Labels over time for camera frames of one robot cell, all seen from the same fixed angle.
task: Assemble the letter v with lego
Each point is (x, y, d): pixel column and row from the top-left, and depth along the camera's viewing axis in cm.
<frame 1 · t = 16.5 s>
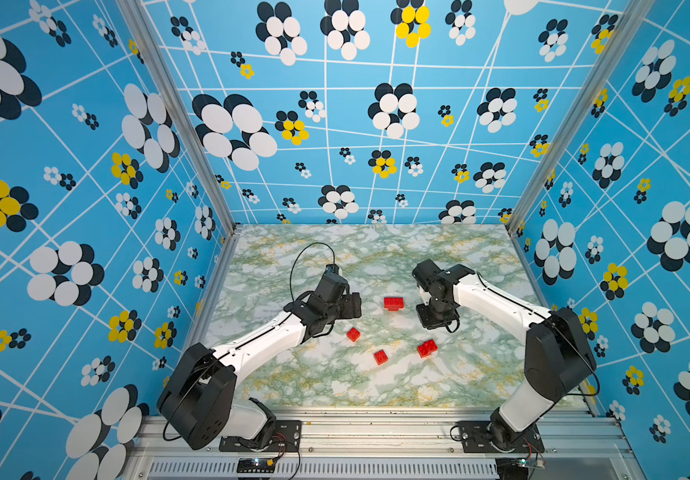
left hand: (354, 298, 86), fingers open
right hand: (433, 322, 87), fingers closed
long red lego brick: (393, 303, 96), point 4 cm above the table
red lego brick left: (353, 334, 91), point 2 cm above the table
small red lego brick: (380, 357, 86), point 2 cm above the table
red square lego brick: (427, 348, 87), point 4 cm above the table

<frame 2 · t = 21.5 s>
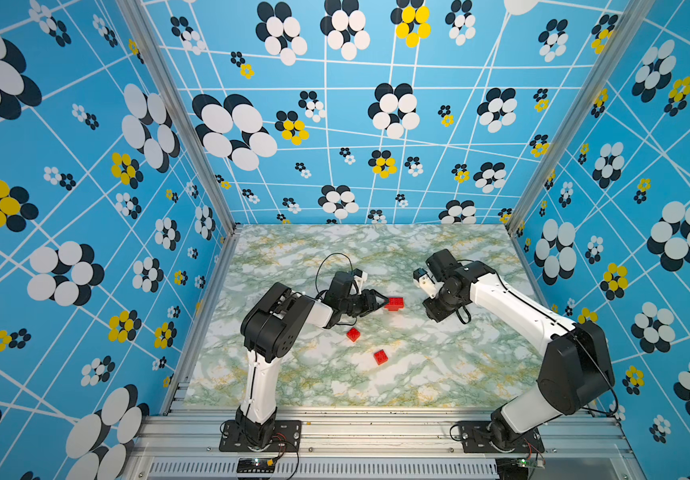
left hand: (389, 301, 94), fingers open
right hand: (438, 308, 86), fingers open
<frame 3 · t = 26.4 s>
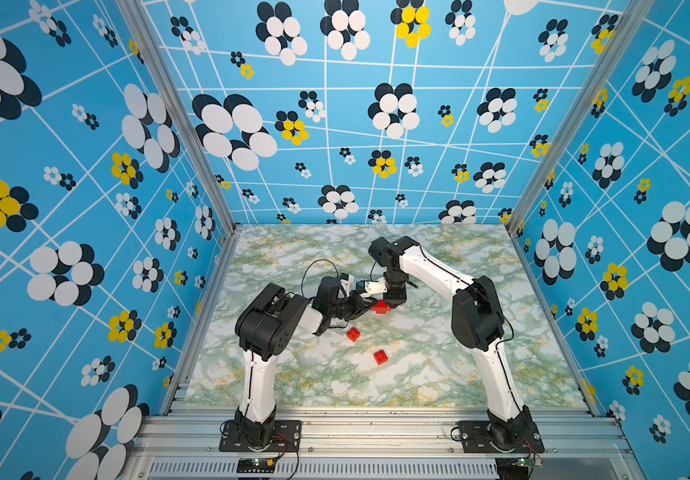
left hand: (380, 301, 94), fingers open
right hand: (397, 294, 96), fingers open
long red lego brick: (381, 307, 95), point 4 cm above the table
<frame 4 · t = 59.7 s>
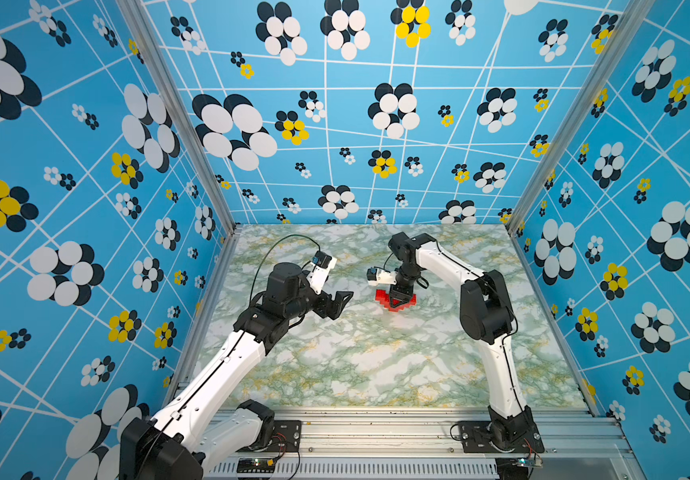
left hand: (341, 282, 75), fingers open
right hand: (399, 293, 98), fingers open
